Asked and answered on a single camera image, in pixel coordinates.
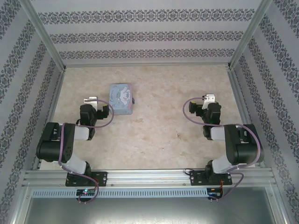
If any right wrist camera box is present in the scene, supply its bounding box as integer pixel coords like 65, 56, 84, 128
201, 93, 216, 110

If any light blue pouch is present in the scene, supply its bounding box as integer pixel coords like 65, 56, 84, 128
109, 83, 134, 116

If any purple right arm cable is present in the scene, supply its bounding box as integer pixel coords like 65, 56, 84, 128
183, 98, 263, 204

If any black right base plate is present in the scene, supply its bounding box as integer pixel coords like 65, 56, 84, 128
189, 169, 232, 187

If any aluminium side rail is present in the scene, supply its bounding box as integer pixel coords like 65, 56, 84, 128
31, 67, 67, 171
228, 69, 266, 168

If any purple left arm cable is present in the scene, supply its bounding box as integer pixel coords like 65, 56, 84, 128
57, 99, 115, 205

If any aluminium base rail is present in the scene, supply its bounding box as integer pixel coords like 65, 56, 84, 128
22, 169, 278, 187

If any grey slotted cable duct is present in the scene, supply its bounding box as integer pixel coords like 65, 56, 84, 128
31, 188, 208, 198

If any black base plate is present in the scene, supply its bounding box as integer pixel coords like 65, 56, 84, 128
65, 171, 108, 187
189, 169, 232, 187

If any controller board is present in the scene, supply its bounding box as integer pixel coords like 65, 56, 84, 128
207, 188, 224, 199
76, 189, 96, 196

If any aluminium frame post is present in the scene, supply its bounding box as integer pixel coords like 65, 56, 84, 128
226, 0, 273, 70
20, 0, 68, 71

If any grey metal sheet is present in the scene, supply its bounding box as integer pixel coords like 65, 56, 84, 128
14, 186, 288, 224

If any left controller board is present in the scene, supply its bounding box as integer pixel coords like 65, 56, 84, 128
76, 189, 96, 196

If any right controller board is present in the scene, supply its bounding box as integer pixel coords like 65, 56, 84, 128
207, 188, 224, 199

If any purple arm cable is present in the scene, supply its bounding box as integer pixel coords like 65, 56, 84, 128
57, 99, 115, 205
183, 98, 263, 204

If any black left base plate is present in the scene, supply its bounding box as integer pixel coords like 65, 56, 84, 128
65, 171, 108, 187

